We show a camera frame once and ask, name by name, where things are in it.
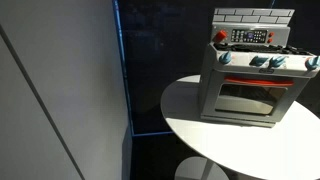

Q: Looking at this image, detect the black burner grate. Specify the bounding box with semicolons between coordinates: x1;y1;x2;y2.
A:
283;45;313;56
213;42;234;51

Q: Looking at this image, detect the grey toy stove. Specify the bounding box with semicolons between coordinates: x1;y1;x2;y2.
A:
198;7;320;129

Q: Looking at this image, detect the white round table base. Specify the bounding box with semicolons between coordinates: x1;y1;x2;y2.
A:
174;156;231;180

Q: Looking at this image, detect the black ribbed griddle plate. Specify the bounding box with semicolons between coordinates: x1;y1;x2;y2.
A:
232;43;285;54

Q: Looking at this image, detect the grey oven door with window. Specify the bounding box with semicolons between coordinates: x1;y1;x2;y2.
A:
201;68;310;125

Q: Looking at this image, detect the red round knob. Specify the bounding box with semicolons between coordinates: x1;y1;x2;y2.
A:
213;29;229;44

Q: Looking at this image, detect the blue stove knob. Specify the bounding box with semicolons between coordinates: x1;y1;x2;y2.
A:
249;55;270;67
218;50;233;66
305;55;320;71
268;55;287;69

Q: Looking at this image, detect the red oven door handle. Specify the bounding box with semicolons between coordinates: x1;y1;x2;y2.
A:
223;76;296;88

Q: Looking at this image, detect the black keypad control panel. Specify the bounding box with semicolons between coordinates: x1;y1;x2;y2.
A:
230;28;269;44

